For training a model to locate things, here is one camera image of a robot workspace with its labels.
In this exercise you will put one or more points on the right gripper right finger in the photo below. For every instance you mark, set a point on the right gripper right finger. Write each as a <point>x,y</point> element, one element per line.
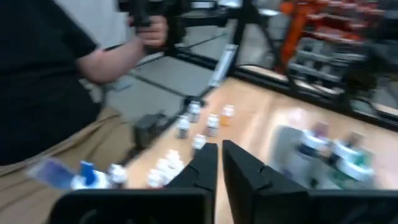
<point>248,186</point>

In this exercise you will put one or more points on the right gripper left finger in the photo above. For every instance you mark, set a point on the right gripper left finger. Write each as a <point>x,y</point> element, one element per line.
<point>192,177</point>

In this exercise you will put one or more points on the small purple food coloring bottle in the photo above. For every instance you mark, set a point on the small purple food coloring bottle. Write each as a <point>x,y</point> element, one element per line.
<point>178,165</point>

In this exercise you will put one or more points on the small dark food coloring bottle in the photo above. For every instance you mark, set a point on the small dark food coloring bottle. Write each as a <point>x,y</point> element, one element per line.
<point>194,111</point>
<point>168,175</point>
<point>183,126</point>

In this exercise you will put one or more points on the small yellow food coloring bottle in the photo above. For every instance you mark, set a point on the small yellow food coloring bottle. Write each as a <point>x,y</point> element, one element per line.
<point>173,155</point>

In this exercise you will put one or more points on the small blue food coloring bottle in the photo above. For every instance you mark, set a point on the small blue food coloring bottle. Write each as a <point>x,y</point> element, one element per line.
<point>198,141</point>

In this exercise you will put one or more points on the small red food coloring bottle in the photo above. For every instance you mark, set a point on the small red food coloring bottle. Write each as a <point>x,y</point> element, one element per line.
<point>213,124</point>

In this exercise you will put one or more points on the large purple food coloring bottle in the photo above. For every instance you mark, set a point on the large purple food coloring bottle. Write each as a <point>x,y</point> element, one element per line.
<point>311,141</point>

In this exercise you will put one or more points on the large green food coloring bottle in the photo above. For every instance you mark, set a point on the large green food coloring bottle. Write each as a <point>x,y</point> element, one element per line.
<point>357,171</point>

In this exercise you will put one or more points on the person's forearm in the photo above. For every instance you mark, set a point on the person's forearm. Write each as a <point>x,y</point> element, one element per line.
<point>109,62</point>

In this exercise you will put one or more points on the grey plastic bin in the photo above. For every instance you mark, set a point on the grey plastic bin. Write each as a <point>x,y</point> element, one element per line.
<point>286,161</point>

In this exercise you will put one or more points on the silver aluminium bar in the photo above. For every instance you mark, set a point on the silver aluminium bar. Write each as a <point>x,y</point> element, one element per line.
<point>224,63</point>

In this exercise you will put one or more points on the person's hand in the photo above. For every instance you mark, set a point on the person's hand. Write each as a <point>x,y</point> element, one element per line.
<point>154,34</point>

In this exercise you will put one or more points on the shelf rack with orange bins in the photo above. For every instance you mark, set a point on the shelf rack with orange bins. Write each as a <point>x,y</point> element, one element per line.
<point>295,31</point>

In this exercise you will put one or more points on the person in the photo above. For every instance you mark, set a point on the person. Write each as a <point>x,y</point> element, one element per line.
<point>37,77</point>

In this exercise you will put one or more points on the black table-level camera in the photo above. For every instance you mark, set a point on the black table-level camera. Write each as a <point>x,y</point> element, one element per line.
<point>147,129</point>

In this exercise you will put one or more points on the black frame bracket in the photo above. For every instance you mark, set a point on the black frame bracket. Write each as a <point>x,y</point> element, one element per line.
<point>190,100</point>

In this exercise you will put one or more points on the black aluminium rig frame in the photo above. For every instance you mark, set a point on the black aluminium rig frame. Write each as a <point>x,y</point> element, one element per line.
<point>343,99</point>

